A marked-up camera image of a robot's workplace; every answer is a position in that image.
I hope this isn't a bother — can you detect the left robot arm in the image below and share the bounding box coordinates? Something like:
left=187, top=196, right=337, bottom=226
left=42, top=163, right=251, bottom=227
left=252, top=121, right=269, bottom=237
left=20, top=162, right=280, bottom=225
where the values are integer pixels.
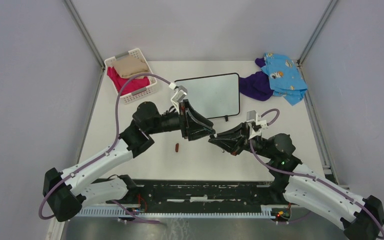
left=39, top=99, right=216, bottom=222

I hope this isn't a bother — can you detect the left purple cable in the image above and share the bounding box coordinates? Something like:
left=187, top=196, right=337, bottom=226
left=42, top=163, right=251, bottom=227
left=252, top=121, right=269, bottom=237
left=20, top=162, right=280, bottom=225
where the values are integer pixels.
left=38, top=72, right=176, bottom=221

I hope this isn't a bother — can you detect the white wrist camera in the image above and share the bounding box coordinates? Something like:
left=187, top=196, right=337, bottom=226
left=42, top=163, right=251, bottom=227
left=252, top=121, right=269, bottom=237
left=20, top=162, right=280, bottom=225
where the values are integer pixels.
left=170, top=85, right=188, bottom=104
left=246, top=110, right=268, bottom=140

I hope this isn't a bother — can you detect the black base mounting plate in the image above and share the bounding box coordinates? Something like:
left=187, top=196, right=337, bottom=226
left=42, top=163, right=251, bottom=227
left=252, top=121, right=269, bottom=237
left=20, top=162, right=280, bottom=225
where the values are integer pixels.
left=117, top=179, right=288, bottom=214

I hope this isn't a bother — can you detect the white plastic basket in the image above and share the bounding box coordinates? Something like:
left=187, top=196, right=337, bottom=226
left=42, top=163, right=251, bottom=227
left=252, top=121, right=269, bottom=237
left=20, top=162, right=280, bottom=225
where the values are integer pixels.
left=104, top=48, right=158, bottom=104

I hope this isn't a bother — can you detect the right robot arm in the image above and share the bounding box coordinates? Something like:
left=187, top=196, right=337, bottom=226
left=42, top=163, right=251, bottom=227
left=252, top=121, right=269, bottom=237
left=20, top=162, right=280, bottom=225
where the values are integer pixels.
left=209, top=122, right=384, bottom=240

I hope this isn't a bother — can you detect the purple cloth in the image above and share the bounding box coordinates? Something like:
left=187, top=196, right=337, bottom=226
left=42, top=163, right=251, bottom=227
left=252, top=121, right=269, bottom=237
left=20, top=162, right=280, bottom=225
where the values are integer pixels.
left=239, top=70, right=274, bottom=101

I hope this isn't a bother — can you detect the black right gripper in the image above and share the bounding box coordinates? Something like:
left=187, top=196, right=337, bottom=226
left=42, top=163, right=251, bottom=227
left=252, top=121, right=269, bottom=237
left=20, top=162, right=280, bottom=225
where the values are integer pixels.
left=208, top=122, right=275, bottom=160

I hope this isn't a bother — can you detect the magenta cloth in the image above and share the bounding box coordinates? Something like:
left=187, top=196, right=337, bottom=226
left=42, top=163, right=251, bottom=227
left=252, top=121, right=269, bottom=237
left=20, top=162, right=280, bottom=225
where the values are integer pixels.
left=107, top=67, right=150, bottom=96

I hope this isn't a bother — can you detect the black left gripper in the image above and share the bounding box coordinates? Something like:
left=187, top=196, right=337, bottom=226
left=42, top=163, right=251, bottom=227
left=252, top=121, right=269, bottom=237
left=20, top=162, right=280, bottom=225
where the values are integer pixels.
left=146, top=99, right=216, bottom=141

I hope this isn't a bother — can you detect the black framed whiteboard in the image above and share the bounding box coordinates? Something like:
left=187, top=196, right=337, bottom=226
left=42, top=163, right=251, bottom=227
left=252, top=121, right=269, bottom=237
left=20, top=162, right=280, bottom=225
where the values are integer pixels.
left=175, top=72, right=241, bottom=119

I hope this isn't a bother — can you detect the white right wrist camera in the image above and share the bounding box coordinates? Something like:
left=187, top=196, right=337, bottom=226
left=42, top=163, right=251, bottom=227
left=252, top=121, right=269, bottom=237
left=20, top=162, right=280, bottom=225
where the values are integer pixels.
left=246, top=110, right=268, bottom=140

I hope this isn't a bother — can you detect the white slotted cable duct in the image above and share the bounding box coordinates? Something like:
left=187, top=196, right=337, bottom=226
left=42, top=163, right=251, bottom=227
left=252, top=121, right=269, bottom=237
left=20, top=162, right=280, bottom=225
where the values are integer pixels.
left=76, top=206, right=276, bottom=220

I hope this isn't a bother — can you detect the beige folded cloth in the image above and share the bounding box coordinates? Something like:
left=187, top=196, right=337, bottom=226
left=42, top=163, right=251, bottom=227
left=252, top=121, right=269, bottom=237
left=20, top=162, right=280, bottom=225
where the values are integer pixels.
left=112, top=55, right=150, bottom=79

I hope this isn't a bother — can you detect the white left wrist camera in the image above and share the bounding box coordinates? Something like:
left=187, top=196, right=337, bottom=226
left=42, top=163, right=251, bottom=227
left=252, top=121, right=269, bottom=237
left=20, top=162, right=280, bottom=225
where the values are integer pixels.
left=170, top=85, right=188, bottom=104

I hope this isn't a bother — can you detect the blue patterned cloth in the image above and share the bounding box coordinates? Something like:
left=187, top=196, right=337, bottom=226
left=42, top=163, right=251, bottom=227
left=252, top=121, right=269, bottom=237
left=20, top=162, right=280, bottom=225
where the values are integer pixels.
left=261, top=52, right=308, bottom=106

